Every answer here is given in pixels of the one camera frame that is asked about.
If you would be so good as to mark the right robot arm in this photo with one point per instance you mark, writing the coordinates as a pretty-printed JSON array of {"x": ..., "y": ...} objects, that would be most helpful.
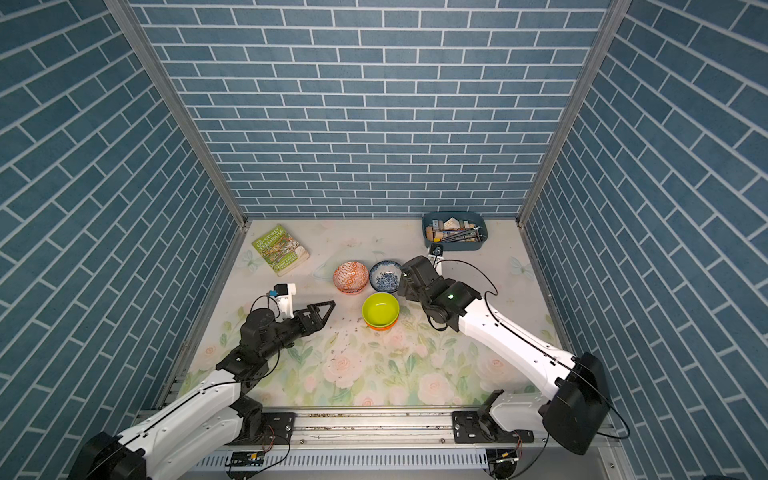
[{"x": 575, "y": 388}]

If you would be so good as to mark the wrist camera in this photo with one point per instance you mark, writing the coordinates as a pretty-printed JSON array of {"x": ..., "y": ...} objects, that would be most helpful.
[
  {"x": 436, "y": 250},
  {"x": 283, "y": 295}
]

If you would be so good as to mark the metal mounting rail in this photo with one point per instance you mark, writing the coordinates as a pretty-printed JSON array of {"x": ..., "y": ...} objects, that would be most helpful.
[{"x": 399, "y": 443}]

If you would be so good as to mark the teal plastic bin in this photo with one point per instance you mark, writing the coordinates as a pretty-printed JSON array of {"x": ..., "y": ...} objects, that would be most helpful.
[{"x": 461, "y": 215}]

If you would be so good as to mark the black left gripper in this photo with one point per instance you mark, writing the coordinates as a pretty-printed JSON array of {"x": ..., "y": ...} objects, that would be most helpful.
[{"x": 313, "y": 324}]

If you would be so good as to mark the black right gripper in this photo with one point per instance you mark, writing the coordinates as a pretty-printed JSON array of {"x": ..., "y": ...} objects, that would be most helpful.
[{"x": 408, "y": 292}]

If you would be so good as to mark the green paperback book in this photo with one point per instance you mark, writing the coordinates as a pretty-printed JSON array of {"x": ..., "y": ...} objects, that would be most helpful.
[{"x": 280, "y": 250}]

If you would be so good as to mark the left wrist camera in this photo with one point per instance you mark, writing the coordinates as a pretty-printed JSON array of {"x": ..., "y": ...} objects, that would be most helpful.
[{"x": 283, "y": 295}]

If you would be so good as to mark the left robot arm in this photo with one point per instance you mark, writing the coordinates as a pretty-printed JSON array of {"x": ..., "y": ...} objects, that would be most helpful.
[{"x": 216, "y": 412}]

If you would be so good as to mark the lime green bowl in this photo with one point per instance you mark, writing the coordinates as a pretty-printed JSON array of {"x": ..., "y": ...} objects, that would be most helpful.
[{"x": 380, "y": 309}]

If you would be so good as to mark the orange geometric patterned bowl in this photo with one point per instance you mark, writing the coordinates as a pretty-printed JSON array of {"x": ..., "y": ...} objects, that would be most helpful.
[{"x": 351, "y": 277}]

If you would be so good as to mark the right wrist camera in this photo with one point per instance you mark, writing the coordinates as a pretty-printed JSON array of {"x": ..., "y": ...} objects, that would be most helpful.
[{"x": 436, "y": 250}]

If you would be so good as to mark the plain orange bowl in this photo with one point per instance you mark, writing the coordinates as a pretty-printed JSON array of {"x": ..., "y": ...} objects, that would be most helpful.
[{"x": 381, "y": 328}]

